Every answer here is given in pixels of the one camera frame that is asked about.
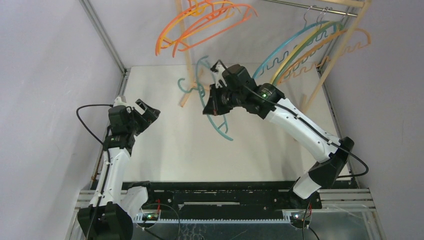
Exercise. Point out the metal hanging rod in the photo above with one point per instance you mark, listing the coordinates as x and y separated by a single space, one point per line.
314 8

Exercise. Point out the right aluminium frame post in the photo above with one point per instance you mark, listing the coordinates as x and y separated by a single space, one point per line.
331 49

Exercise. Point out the pale green wavy hanger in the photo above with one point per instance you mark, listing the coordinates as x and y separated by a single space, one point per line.
320 23

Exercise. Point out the teal plastic hanger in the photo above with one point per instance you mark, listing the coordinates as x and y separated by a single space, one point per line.
198 83

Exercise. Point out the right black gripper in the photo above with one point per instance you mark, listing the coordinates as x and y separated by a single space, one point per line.
216 100

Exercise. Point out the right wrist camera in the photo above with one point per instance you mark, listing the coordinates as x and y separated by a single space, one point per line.
217 72

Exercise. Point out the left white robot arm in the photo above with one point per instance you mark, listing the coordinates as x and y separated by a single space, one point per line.
109 216

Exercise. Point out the aluminium frame post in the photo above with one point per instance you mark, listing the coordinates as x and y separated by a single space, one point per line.
101 31
331 49

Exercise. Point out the yellow-orange plastic hanger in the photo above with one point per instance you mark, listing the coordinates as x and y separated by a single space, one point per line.
185 18

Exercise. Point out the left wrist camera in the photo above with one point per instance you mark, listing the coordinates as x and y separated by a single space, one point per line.
120 101

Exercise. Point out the right circuit board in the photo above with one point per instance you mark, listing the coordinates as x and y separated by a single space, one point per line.
299 221

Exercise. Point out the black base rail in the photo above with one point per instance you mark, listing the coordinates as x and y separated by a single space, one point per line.
239 202

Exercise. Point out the orange plastic hanger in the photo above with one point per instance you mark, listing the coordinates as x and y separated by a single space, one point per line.
179 20
202 21

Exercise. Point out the left circuit board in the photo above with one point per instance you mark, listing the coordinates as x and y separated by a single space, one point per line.
149 217

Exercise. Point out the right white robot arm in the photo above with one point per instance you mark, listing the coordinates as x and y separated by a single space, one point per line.
330 152

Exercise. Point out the wooden clothes rack frame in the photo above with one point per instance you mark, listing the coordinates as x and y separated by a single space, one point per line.
254 40

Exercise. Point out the blue wavy hanger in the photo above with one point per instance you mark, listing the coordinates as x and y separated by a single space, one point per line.
273 58

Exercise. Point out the pale yellow wavy hanger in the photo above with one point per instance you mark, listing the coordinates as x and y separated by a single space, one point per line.
337 25

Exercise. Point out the circuit board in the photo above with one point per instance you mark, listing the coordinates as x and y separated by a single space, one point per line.
299 221
149 217

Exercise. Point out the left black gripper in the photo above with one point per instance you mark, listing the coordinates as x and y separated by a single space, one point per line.
150 115

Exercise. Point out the left aluminium frame post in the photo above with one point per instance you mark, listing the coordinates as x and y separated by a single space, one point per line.
101 31

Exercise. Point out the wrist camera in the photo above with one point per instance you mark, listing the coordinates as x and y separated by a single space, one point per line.
120 101
217 72

